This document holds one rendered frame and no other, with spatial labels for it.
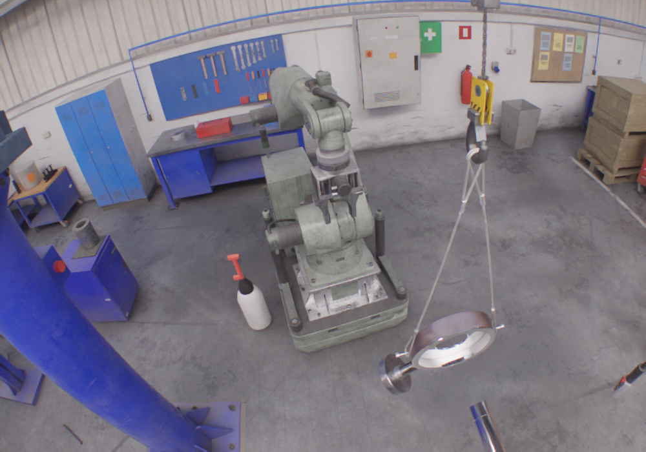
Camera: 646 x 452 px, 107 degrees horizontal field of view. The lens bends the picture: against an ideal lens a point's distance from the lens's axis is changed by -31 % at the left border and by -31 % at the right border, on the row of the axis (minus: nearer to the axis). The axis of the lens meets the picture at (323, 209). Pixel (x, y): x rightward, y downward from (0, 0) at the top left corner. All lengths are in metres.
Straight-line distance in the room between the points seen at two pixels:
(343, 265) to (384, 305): 0.45
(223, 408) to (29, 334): 1.68
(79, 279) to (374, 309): 2.53
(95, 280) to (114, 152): 2.25
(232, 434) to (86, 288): 1.83
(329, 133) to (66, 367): 1.49
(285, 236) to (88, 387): 1.36
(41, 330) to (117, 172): 4.02
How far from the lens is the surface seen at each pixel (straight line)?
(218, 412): 2.67
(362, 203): 2.07
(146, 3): 4.89
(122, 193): 5.32
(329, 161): 1.61
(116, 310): 3.50
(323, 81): 2.00
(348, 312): 2.52
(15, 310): 1.30
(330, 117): 1.55
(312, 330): 2.47
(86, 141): 5.15
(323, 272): 2.36
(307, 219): 2.00
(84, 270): 3.21
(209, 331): 3.11
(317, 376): 2.64
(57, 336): 1.39
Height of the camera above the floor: 2.36
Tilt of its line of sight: 36 degrees down
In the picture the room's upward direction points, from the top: 8 degrees counter-clockwise
